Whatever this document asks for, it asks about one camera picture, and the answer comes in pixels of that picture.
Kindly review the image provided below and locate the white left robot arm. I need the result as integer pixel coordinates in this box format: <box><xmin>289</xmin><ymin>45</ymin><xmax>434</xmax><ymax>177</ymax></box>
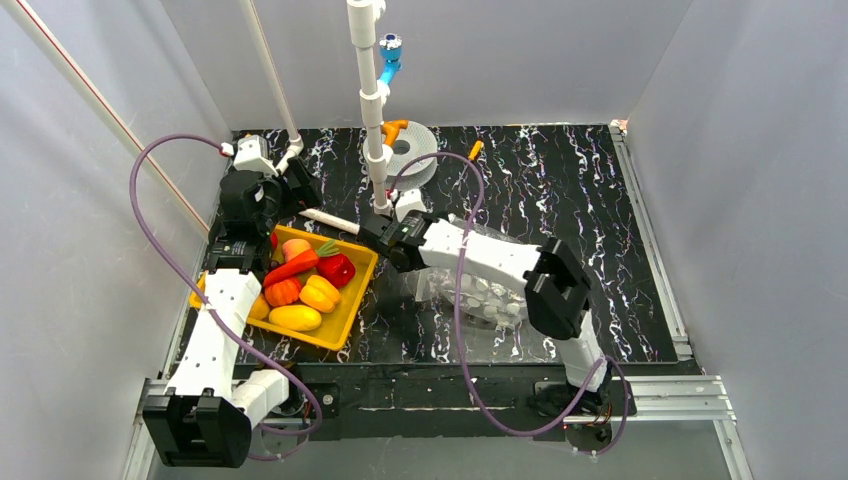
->
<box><xmin>142</xmin><ymin>158</ymin><xmax>322</xmax><ymax>468</ymax></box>

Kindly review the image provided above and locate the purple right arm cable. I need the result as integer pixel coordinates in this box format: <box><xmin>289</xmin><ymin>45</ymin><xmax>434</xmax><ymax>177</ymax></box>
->
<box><xmin>390</xmin><ymin>152</ymin><xmax>631</xmax><ymax>457</ymax></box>

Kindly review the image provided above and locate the red toy bell pepper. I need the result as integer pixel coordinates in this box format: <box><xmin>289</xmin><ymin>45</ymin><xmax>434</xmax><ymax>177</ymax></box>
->
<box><xmin>316</xmin><ymin>253</ymin><xmax>356</xmax><ymax>289</ymax></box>

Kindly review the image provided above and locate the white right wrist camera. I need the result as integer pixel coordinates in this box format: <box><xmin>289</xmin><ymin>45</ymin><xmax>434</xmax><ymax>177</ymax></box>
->
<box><xmin>394</xmin><ymin>188</ymin><xmax>427</xmax><ymax>221</ymax></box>

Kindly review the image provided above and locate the orange clamp handle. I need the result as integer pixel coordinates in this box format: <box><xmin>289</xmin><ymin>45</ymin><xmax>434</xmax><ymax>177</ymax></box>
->
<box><xmin>380</xmin><ymin>119</ymin><xmax>409</xmax><ymax>149</ymax></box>

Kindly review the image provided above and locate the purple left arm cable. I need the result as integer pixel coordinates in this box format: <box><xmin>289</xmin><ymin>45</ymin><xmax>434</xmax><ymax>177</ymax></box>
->
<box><xmin>129</xmin><ymin>133</ymin><xmax>325</xmax><ymax>463</ymax></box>

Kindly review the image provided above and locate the white pvc pipe stand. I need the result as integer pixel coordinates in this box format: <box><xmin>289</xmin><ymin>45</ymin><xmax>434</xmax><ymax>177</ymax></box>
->
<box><xmin>235</xmin><ymin>1</ymin><xmax>393</xmax><ymax>216</ymax></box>

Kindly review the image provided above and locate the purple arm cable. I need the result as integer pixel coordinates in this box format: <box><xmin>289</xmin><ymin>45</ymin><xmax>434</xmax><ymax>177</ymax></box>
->
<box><xmin>390</xmin><ymin>152</ymin><xmax>631</xmax><ymax>457</ymax></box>
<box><xmin>129</xmin><ymin>133</ymin><xmax>325</xmax><ymax>463</ymax></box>

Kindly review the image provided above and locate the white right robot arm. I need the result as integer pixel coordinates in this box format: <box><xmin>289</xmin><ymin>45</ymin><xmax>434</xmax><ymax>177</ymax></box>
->
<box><xmin>357</xmin><ymin>211</ymin><xmax>609</xmax><ymax>394</ymax></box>

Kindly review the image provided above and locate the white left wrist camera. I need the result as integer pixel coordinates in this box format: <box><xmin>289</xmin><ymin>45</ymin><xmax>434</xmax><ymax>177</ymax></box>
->
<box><xmin>232</xmin><ymin>135</ymin><xmax>277</xmax><ymax>176</ymax></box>

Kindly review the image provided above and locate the yellow plastic tray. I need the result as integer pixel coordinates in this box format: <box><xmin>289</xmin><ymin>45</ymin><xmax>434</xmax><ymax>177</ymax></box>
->
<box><xmin>186</xmin><ymin>224</ymin><xmax>377</xmax><ymax>355</ymax></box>

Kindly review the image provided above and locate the toy peach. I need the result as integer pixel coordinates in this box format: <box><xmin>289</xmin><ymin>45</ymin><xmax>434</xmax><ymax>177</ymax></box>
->
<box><xmin>281</xmin><ymin>238</ymin><xmax>312</xmax><ymax>263</ymax></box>

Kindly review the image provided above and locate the yellow toy bell pepper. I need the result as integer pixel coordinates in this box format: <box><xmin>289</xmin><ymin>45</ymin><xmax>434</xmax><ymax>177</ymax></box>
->
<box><xmin>299</xmin><ymin>275</ymin><xmax>342</xmax><ymax>313</ymax></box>

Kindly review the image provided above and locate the grey filament spool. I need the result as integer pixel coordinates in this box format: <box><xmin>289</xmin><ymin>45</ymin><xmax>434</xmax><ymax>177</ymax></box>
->
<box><xmin>384</xmin><ymin>121</ymin><xmax>438</xmax><ymax>192</ymax></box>

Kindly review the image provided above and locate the aluminium frame rail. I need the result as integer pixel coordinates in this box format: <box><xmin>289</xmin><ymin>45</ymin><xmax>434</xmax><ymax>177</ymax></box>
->
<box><xmin>122</xmin><ymin>122</ymin><xmax>757</xmax><ymax>480</ymax></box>

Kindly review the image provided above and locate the yellow toy mango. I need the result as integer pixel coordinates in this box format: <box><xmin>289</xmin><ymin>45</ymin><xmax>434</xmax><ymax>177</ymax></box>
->
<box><xmin>268</xmin><ymin>304</ymin><xmax>322</xmax><ymax>332</ymax></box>

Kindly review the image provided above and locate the blue overhead camera mount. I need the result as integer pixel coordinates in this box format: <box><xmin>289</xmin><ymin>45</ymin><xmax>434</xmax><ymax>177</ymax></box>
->
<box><xmin>378</xmin><ymin>33</ymin><xmax>403</xmax><ymax>86</ymax></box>

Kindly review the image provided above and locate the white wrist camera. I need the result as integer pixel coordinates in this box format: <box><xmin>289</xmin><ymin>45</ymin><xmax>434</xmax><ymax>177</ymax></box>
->
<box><xmin>232</xmin><ymin>135</ymin><xmax>277</xmax><ymax>176</ymax></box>
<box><xmin>394</xmin><ymin>188</ymin><xmax>427</xmax><ymax>221</ymax></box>

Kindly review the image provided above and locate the yellow screwdriver right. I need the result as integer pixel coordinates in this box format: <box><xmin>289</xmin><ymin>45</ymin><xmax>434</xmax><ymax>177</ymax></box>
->
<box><xmin>468</xmin><ymin>140</ymin><xmax>484</xmax><ymax>161</ymax></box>

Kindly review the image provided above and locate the orange toy carrot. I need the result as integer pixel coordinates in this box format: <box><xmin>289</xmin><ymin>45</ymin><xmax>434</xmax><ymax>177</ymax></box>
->
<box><xmin>263</xmin><ymin>240</ymin><xmax>339</xmax><ymax>288</ymax></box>

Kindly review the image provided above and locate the clear polka dot zip bag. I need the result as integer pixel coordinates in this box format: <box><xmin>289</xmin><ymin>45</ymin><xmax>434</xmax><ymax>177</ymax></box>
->
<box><xmin>421</xmin><ymin>216</ymin><xmax>540</xmax><ymax>328</ymax></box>

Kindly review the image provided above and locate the toy orange fruit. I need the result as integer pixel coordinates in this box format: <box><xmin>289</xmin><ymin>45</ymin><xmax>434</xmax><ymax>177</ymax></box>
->
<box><xmin>248</xmin><ymin>294</ymin><xmax>272</xmax><ymax>321</ymax></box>

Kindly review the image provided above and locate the orange toy pumpkin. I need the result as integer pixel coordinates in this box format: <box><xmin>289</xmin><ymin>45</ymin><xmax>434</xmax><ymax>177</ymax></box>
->
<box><xmin>263</xmin><ymin>277</ymin><xmax>302</xmax><ymax>308</ymax></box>

